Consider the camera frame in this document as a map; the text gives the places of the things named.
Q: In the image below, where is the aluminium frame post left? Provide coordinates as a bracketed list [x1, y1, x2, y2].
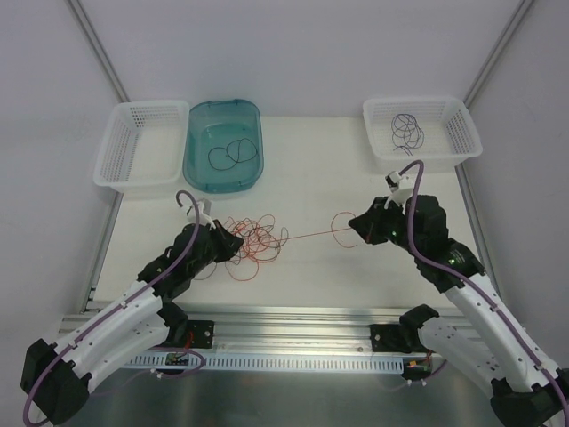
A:
[64, 0, 131, 102]

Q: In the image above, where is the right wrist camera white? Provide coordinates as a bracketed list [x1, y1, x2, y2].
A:
[384, 171, 414, 209]

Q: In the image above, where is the orange cable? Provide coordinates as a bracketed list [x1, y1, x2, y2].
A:
[221, 211, 370, 284]

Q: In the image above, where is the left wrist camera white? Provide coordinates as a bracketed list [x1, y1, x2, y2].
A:
[181, 199, 216, 229]

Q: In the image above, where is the white plastic basket right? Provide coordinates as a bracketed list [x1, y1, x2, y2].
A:
[363, 96, 483, 173]

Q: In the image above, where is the aluminium frame post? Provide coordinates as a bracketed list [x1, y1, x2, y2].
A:
[463, 0, 537, 109]
[64, 0, 131, 102]

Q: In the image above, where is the aluminium frame post right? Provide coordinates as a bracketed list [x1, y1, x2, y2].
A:
[463, 0, 537, 109]

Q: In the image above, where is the teal transparent plastic tub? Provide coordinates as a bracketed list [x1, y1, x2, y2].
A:
[182, 99, 264, 194]

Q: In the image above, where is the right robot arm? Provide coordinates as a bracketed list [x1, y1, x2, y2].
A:
[348, 196, 568, 426]

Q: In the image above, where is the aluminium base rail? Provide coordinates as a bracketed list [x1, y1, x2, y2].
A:
[57, 304, 503, 357]

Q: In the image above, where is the white plastic basket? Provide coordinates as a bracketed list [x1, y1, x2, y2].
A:
[363, 96, 483, 173]
[92, 100, 189, 194]

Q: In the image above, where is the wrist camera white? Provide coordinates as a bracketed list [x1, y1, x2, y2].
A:
[384, 171, 414, 209]
[181, 199, 216, 229]

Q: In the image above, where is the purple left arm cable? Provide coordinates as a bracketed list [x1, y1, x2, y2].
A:
[21, 190, 201, 426]

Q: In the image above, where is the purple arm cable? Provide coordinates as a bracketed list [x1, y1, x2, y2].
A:
[399, 159, 564, 401]
[21, 190, 201, 426]

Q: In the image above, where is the white slotted cable duct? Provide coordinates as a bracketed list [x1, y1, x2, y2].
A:
[125, 351, 404, 375]

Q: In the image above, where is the white plastic basket left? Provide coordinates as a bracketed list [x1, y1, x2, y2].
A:
[92, 100, 189, 194]

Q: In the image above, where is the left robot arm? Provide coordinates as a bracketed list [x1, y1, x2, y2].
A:
[20, 220, 244, 426]

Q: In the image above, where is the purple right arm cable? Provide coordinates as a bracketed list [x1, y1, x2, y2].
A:
[399, 159, 564, 401]

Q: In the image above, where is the black cable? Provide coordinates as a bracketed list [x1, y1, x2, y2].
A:
[207, 137, 259, 172]

